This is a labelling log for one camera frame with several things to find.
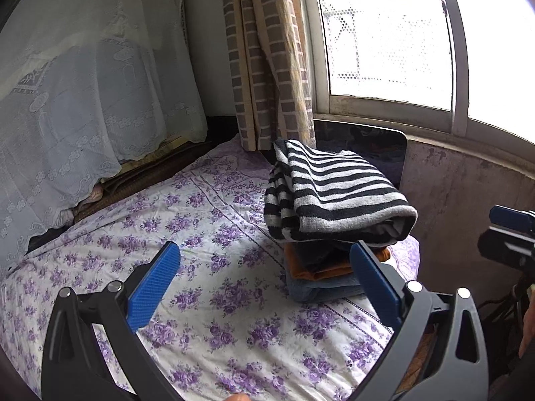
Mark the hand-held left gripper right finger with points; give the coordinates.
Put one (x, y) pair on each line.
(374, 284)

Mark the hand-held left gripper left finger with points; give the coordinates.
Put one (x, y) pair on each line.
(154, 284)

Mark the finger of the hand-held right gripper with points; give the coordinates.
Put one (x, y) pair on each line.
(512, 217)
(501, 246)

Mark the black white striped sweater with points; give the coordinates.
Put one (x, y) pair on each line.
(334, 183)

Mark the person's right hand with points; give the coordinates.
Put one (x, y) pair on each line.
(527, 330)

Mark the person's left hand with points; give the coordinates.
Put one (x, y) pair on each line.
(238, 397)

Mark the folded orange garment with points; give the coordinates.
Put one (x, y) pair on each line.
(322, 275)

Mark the folded blue garment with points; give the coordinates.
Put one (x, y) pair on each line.
(322, 292)

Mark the folded dark grey garment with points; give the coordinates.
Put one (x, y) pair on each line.
(317, 259)

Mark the purple floral bedsheet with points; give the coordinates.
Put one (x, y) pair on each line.
(209, 225)

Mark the small pink cloth bundle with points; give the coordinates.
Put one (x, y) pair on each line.
(97, 194)

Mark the dark glossy panel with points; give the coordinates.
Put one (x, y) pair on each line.
(376, 150)

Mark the white lace cover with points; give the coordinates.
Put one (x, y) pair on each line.
(83, 92)

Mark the window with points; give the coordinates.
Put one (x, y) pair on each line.
(384, 29)

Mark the brick pattern curtain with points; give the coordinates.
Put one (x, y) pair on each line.
(267, 50)

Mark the black metal frame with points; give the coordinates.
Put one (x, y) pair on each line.
(514, 296)

